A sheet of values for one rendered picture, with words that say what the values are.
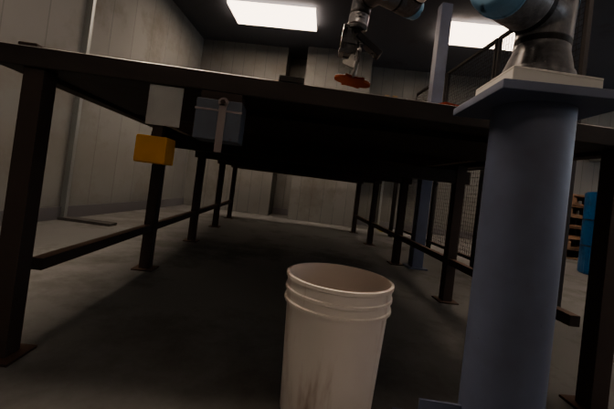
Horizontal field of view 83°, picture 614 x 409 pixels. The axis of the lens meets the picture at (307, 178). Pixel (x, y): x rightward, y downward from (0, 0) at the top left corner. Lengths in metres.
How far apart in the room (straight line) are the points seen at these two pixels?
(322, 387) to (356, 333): 0.16
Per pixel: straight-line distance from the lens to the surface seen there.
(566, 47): 0.98
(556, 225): 0.90
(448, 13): 3.67
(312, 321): 0.92
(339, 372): 0.96
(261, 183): 6.19
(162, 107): 1.14
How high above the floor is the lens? 0.61
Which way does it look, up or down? 1 degrees up
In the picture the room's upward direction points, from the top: 7 degrees clockwise
